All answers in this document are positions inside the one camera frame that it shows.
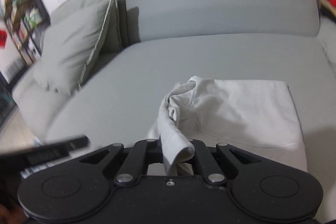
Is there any white printed t-shirt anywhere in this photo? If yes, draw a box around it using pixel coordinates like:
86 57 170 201
147 76 307 173

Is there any front grey cushion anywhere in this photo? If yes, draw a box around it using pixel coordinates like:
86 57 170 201
34 0 114 95

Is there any grey cushion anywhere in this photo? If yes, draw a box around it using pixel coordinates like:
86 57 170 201
34 0 114 95
50 0 122 53

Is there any dark bookshelf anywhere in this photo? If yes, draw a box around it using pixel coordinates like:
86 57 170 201
1 0 50 67

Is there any grey sofa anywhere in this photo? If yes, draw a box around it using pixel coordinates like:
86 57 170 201
18 0 335 223

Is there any rear grey cushion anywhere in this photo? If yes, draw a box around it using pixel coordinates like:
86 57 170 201
50 0 122 53

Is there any red wall sticker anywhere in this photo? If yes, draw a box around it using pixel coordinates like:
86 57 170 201
0 30 7 49

